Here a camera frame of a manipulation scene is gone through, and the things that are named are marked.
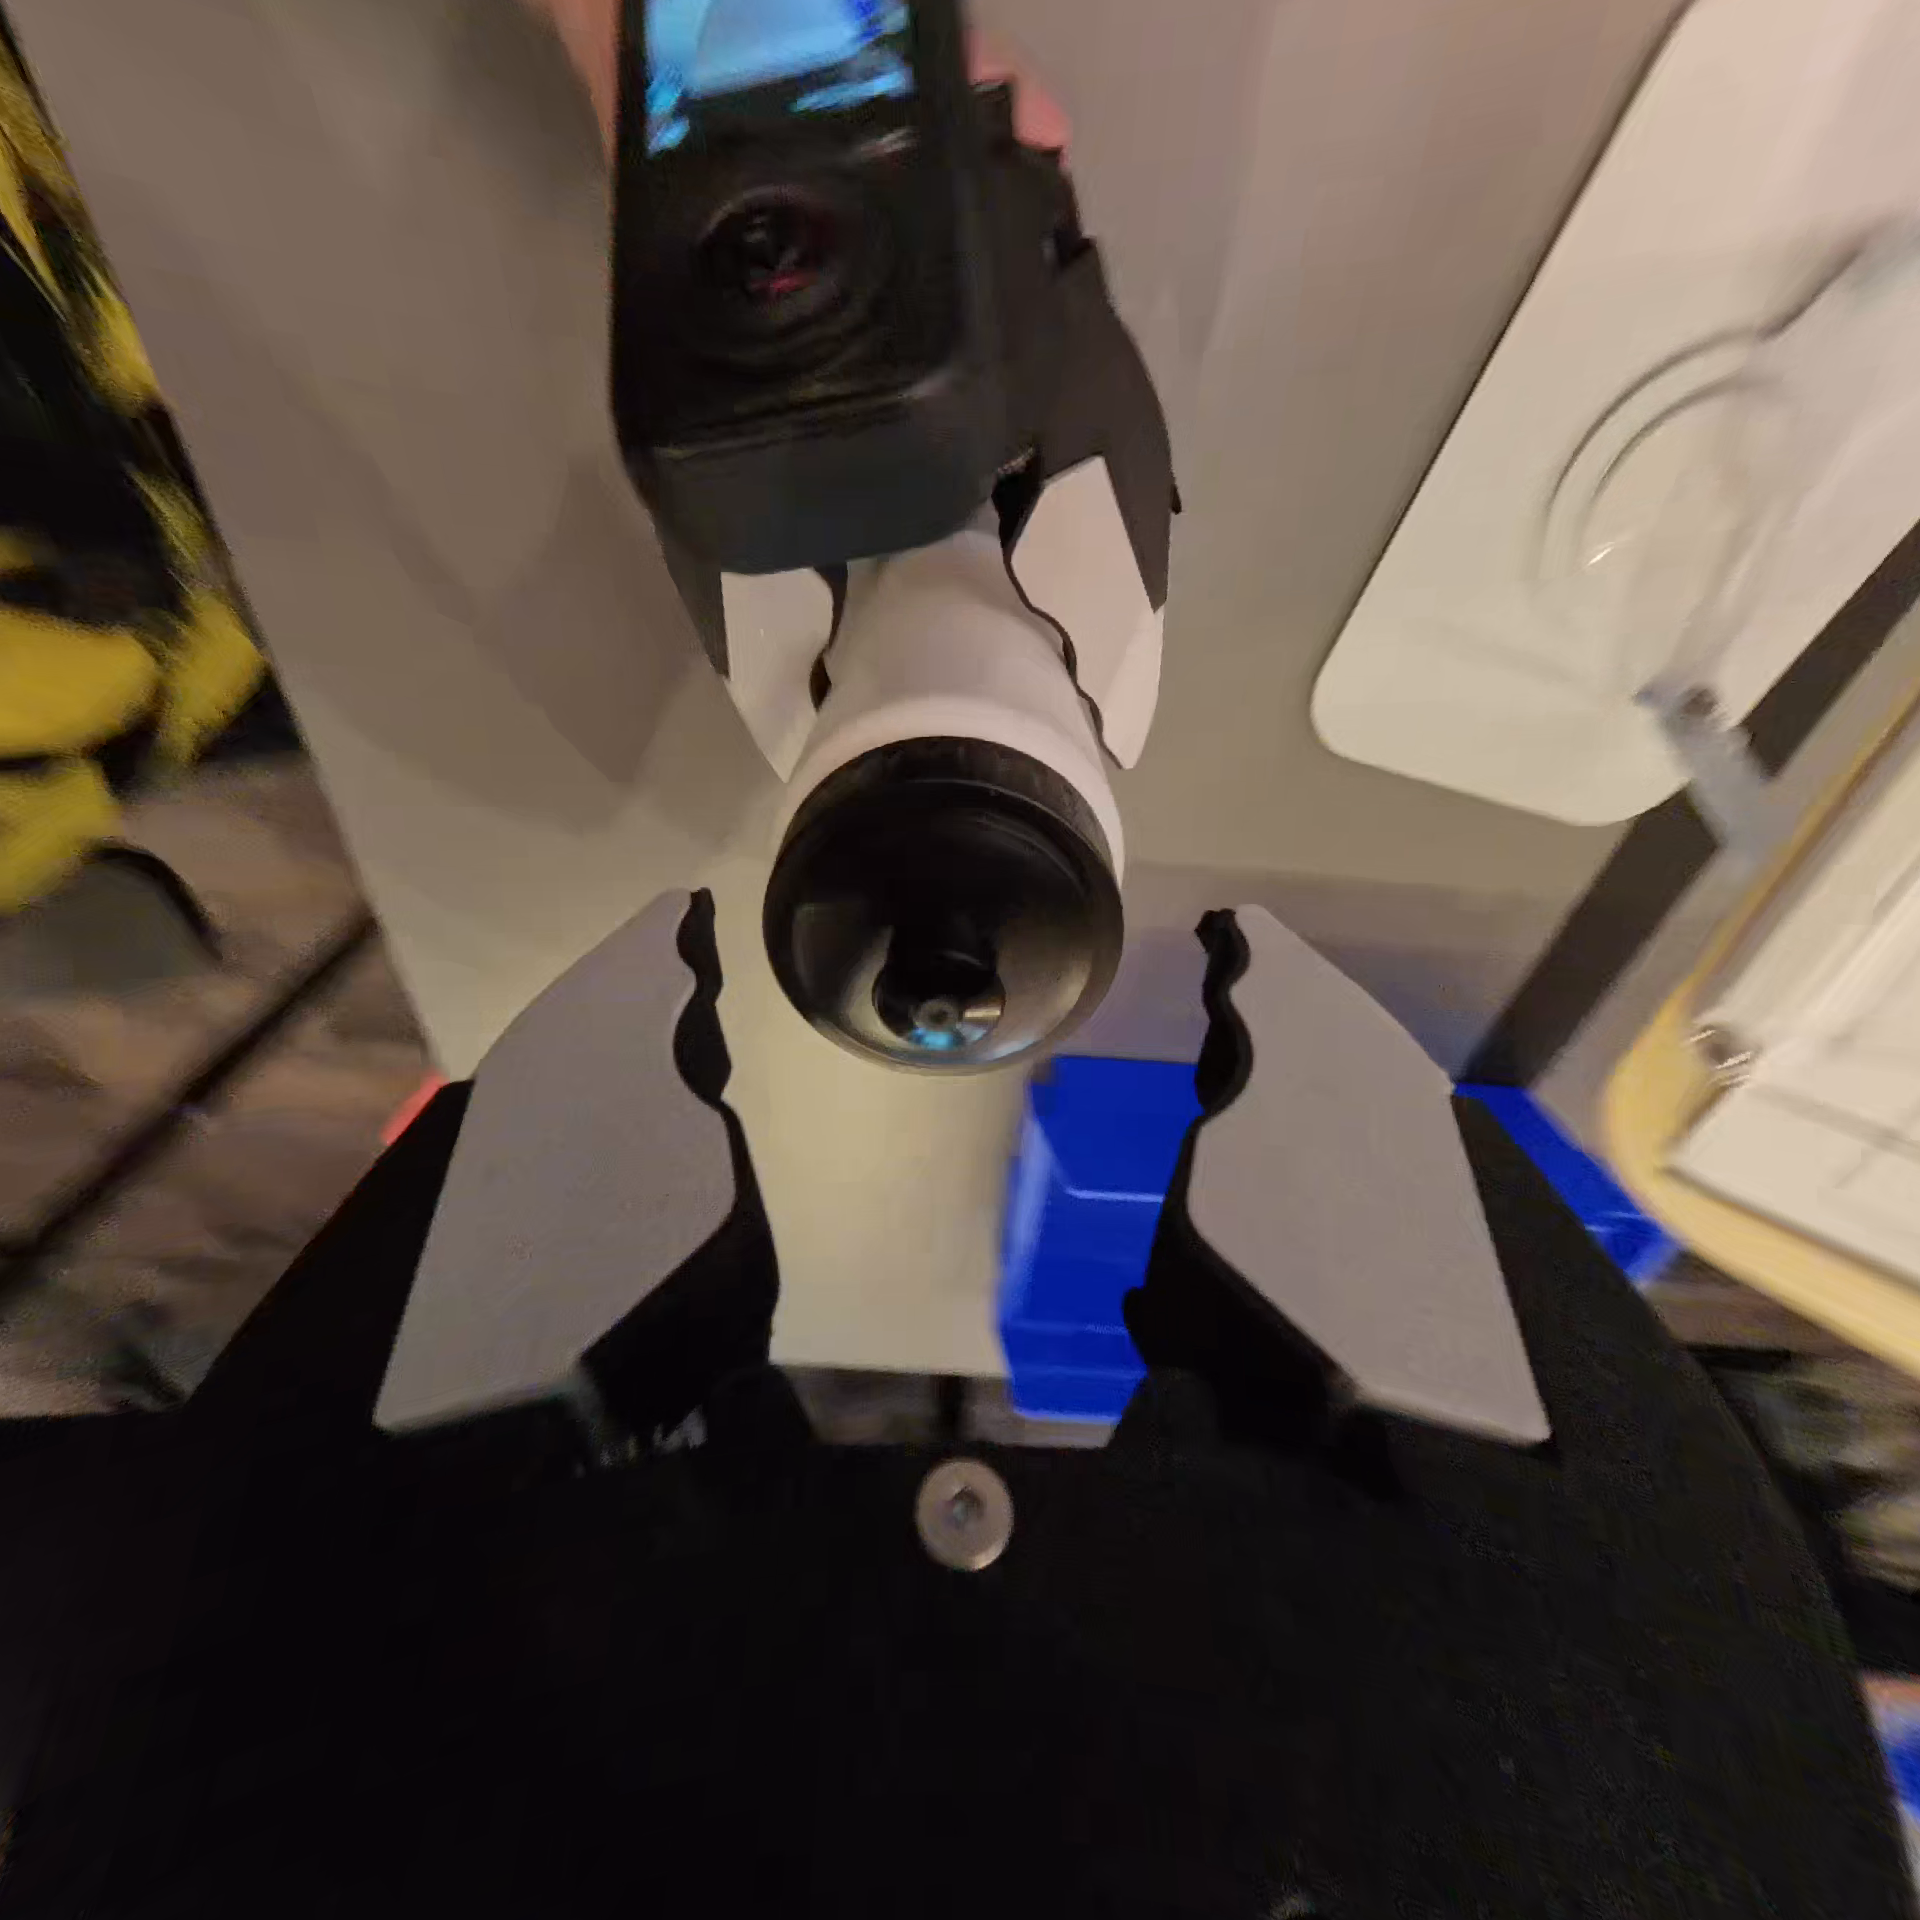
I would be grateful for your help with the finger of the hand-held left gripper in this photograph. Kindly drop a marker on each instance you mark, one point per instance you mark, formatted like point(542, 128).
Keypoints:
point(776, 645)
point(1087, 600)

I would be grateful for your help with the black yellow printed shirt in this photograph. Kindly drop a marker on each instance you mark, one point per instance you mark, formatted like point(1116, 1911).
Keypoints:
point(92, 572)

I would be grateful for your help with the blue plastic bin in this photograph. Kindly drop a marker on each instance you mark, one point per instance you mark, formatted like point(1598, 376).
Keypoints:
point(1083, 1232)

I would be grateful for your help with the white bottle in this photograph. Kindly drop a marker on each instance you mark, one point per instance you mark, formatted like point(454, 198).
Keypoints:
point(932, 660)

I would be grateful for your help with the white stand post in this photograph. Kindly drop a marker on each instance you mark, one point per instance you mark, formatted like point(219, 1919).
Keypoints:
point(1713, 765)

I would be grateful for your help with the printed paper sheet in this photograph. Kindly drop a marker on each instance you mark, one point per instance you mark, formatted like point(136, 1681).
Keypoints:
point(1831, 1051)

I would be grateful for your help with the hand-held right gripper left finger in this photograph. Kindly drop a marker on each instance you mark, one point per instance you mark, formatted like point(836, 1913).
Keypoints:
point(556, 1198)

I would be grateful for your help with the black bottle lid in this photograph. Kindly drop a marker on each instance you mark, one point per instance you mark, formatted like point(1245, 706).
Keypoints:
point(945, 902)

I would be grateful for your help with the person's left hand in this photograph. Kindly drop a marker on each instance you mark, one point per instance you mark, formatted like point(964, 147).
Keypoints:
point(1037, 114)

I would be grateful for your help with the clear round stand foot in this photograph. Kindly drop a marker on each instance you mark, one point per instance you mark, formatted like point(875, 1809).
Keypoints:
point(1713, 480)

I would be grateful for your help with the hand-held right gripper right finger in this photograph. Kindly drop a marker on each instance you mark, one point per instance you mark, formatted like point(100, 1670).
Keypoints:
point(1367, 1214)

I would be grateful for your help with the wooden display board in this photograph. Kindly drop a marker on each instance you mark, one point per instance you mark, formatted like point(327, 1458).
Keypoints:
point(1649, 1111)

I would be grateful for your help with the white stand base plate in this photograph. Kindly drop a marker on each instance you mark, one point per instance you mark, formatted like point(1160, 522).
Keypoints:
point(1470, 600)

